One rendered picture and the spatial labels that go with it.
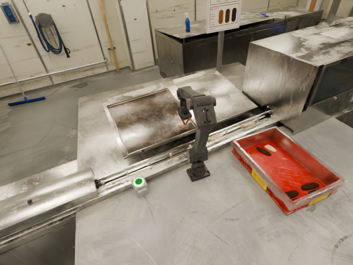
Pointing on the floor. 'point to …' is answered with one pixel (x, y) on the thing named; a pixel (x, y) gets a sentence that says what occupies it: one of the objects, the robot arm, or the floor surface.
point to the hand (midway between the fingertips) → (184, 121)
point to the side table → (224, 216)
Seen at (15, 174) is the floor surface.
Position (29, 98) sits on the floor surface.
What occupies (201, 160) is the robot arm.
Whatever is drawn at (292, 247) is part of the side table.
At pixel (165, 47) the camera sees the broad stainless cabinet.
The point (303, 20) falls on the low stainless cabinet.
